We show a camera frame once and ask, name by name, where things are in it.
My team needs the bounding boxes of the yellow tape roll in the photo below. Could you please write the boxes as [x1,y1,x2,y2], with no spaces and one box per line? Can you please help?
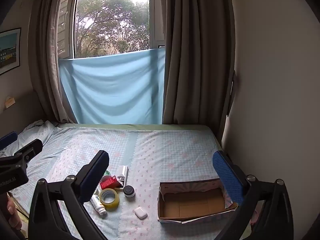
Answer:
[99,187,120,212]

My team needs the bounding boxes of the white earbuds case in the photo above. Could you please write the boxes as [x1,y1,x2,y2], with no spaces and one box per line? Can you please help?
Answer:
[134,207,147,220]

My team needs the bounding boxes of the beige wall holder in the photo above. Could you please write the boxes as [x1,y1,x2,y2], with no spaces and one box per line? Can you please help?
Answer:
[4,95,17,109]

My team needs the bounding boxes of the person's left hand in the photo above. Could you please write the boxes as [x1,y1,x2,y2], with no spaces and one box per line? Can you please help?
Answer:
[6,196,23,229]

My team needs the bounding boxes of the white rectangular box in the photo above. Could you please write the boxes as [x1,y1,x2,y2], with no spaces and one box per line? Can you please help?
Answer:
[117,165,129,188]

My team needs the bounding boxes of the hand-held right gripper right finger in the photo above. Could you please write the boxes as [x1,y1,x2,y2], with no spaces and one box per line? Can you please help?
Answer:
[212,151,294,240]

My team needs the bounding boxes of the white plastic bottle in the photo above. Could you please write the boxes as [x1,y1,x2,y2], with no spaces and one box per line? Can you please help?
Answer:
[90,194,107,215]

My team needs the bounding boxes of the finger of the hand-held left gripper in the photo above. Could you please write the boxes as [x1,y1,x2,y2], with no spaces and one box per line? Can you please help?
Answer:
[14,139,43,168]
[0,131,18,150]

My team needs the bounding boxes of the framed wall picture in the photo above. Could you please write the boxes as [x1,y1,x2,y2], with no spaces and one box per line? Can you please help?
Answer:
[0,27,22,75]

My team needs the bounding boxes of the printed cardboard box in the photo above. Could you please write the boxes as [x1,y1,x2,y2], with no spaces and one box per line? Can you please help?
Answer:
[157,179,239,224]

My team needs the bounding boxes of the crumpled light blue quilt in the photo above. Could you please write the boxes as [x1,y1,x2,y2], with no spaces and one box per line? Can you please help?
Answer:
[0,120,59,155]

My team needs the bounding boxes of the light blue cloth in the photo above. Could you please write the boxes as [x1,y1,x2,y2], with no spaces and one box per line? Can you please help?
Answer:
[59,49,166,125]

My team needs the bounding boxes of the small black jar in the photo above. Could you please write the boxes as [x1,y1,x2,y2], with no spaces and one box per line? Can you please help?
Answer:
[123,185,136,201]

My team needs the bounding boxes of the beige curtain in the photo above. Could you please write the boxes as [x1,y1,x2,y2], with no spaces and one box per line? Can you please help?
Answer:
[28,0,80,124]
[162,0,235,140]

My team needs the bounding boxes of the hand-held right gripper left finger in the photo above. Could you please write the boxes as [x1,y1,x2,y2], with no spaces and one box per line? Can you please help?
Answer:
[28,150,110,240]

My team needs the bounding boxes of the window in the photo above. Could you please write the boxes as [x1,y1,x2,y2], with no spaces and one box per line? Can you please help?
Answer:
[57,0,165,59]

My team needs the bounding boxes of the small red box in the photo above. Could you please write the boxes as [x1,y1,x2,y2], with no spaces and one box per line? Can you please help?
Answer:
[100,175,120,190]

